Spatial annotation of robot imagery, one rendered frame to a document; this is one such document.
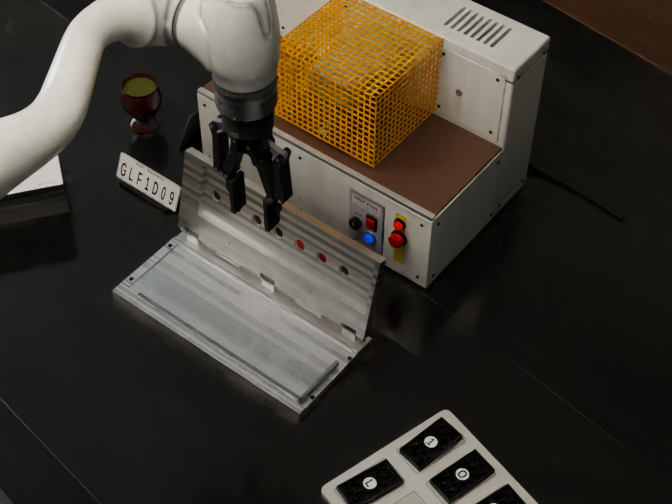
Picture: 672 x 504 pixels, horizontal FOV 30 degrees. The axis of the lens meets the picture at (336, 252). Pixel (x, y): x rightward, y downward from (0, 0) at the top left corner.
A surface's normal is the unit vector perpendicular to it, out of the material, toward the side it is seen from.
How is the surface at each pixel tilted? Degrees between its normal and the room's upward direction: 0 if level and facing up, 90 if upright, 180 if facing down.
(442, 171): 0
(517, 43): 0
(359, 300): 77
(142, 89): 0
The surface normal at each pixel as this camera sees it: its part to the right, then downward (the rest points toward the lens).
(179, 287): 0.00, -0.66
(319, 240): -0.59, 0.42
